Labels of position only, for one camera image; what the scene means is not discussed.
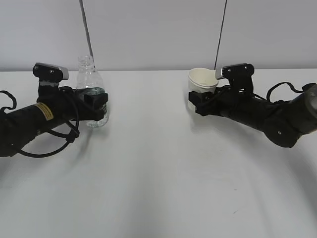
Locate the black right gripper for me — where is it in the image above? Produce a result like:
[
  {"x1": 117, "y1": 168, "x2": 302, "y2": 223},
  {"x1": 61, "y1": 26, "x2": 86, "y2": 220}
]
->
[{"x1": 188, "y1": 85, "x2": 254, "y2": 118}]

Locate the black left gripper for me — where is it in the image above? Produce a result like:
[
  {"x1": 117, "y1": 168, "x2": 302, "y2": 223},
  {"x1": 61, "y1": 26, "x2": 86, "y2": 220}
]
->
[{"x1": 37, "y1": 86, "x2": 108, "y2": 121}]

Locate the white paper cup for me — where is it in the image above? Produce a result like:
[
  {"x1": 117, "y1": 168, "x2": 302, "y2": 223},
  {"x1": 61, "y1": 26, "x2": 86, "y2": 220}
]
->
[{"x1": 187, "y1": 67, "x2": 219, "y2": 111}]

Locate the clear water bottle green label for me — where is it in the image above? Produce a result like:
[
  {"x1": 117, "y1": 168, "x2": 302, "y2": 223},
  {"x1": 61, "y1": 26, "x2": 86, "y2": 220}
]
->
[{"x1": 77, "y1": 56, "x2": 109, "y2": 128}]

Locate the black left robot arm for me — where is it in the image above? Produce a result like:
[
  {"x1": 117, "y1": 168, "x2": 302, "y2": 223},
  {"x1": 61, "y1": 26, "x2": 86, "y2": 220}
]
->
[{"x1": 0, "y1": 86, "x2": 108, "y2": 158}]

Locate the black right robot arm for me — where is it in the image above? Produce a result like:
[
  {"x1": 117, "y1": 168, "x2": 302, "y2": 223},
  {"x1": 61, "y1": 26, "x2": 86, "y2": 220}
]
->
[{"x1": 188, "y1": 83, "x2": 317, "y2": 148}]

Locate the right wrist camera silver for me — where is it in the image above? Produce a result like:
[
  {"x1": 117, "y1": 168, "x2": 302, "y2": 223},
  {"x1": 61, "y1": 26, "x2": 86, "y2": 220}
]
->
[{"x1": 215, "y1": 63, "x2": 255, "y2": 94}]

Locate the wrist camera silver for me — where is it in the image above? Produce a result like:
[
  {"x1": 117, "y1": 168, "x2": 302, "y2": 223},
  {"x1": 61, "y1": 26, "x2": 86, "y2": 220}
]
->
[
  {"x1": 215, "y1": 63, "x2": 255, "y2": 94},
  {"x1": 33, "y1": 62, "x2": 69, "y2": 87}
]

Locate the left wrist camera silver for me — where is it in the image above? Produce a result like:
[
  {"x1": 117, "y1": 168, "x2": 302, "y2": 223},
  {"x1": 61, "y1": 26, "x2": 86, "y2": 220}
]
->
[{"x1": 33, "y1": 62, "x2": 69, "y2": 87}]

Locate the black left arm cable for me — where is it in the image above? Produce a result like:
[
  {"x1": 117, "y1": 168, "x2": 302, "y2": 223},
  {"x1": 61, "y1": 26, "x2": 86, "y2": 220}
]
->
[{"x1": 0, "y1": 88, "x2": 81, "y2": 159}]

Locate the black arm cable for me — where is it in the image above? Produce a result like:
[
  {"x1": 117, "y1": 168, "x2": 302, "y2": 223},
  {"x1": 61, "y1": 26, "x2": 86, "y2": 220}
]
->
[
  {"x1": 0, "y1": 88, "x2": 81, "y2": 159},
  {"x1": 252, "y1": 82, "x2": 308, "y2": 103}
]

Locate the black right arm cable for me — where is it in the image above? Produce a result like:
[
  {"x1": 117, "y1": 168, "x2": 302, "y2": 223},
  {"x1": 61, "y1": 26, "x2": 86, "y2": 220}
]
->
[{"x1": 252, "y1": 82, "x2": 308, "y2": 103}]

